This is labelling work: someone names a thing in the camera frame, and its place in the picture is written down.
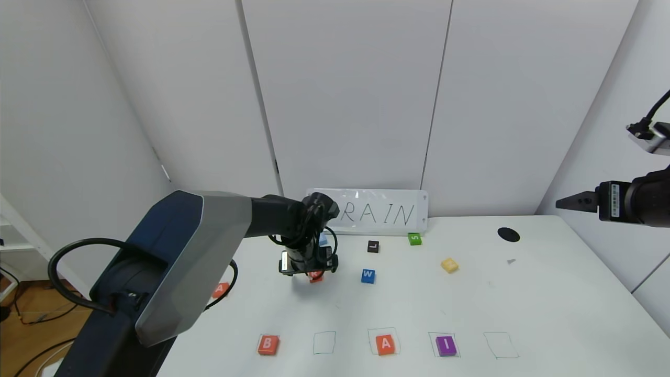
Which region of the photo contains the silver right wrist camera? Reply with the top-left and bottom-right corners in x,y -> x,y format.
627,121 -> 670,156

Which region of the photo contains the white floor cable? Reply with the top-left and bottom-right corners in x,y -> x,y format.
15,338 -> 75,377

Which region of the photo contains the white board reading BRAIN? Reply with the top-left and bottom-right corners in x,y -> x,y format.
306,188 -> 429,235

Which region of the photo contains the black floor cable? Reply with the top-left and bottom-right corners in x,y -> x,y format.
0,266 -> 80,326

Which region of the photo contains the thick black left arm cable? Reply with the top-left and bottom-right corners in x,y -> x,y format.
48,238 -> 239,315

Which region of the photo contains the black left wrist cable bundle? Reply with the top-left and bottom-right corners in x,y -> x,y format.
268,198 -> 339,274

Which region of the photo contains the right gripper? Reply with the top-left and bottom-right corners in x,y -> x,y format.
555,164 -> 670,228

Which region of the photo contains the white metal shelf rack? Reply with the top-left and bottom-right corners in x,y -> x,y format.
0,193 -> 97,307

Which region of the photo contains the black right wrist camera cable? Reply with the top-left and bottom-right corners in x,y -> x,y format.
640,89 -> 670,131

